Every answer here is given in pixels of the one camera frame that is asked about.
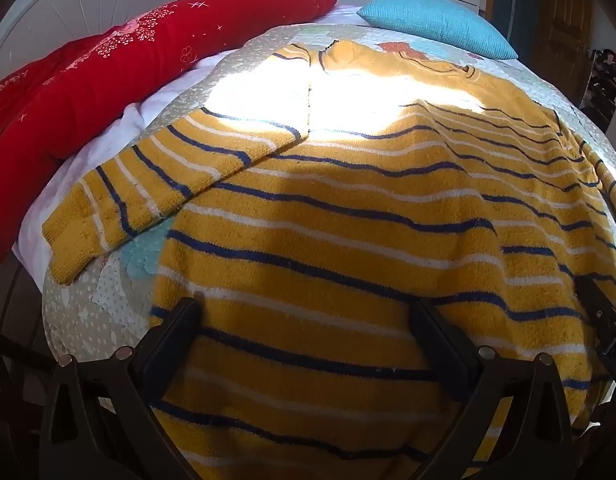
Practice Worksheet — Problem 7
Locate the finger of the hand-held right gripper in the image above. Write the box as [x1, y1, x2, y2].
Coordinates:
[575, 274, 614, 328]

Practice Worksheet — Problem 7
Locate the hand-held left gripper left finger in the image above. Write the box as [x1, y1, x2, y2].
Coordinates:
[40, 297, 203, 480]

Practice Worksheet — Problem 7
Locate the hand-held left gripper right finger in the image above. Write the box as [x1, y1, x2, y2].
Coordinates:
[410, 300, 575, 480]

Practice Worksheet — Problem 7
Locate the yellow striped sweater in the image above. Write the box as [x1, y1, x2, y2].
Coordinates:
[42, 40, 616, 480]

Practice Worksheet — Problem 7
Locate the heart patterned quilt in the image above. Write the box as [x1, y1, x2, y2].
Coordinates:
[40, 22, 616, 480]

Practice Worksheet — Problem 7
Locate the cluttered shelf unit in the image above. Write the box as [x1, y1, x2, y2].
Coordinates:
[579, 46, 616, 133]

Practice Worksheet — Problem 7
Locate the white bed sheet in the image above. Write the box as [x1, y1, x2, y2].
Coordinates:
[15, 2, 369, 281]

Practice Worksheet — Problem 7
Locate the red embroidered pillow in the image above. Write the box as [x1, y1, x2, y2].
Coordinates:
[0, 0, 340, 267]

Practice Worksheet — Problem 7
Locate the wooden door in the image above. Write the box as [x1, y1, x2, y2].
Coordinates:
[544, 0, 595, 75]

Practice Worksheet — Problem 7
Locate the dark teal curtain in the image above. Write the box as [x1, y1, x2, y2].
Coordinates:
[488, 0, 545, 48]

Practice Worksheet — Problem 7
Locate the teal knitted pillow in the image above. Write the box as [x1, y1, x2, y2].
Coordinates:
[357, 0, 519, 61]

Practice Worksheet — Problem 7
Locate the white headboard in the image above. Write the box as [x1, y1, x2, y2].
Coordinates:
[0, 0, 177, 88]

